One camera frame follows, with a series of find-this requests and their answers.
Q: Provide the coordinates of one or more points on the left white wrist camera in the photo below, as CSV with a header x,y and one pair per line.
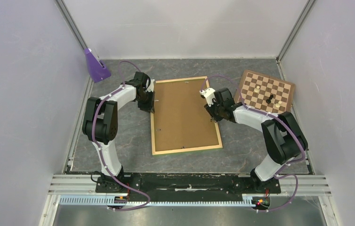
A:
x,y
150,86

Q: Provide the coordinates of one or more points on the black chess piece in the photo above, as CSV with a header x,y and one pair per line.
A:
x,y
269,99

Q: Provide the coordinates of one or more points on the wooden chessboard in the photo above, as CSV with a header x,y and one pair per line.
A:
x,y
282,90

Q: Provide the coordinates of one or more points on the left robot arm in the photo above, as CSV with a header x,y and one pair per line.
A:
x,y
100,122

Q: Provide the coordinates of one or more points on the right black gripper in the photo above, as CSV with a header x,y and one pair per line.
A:
x,y
211,110

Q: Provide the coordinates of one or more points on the brown frame backing board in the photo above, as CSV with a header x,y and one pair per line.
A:
x,y
183,113

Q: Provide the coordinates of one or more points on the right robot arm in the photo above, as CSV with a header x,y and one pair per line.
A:
x,y
284,140

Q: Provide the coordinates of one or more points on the light wooden picture frame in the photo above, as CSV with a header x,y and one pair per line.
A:
x,y
186,151

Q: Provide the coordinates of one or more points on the purple plastic stand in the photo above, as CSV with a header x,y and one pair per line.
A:
x,y
98,71

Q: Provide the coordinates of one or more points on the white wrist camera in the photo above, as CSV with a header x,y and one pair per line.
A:
x,y
209,95
150,86

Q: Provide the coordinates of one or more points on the white slotted cable duct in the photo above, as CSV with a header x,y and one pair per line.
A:
x,y
107,200

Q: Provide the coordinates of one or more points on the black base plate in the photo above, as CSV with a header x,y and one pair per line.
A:
x,y
185,187

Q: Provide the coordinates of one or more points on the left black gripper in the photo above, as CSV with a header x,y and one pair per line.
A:
x,y
149,106

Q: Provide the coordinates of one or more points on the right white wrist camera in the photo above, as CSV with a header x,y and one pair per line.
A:
x,y
209,95

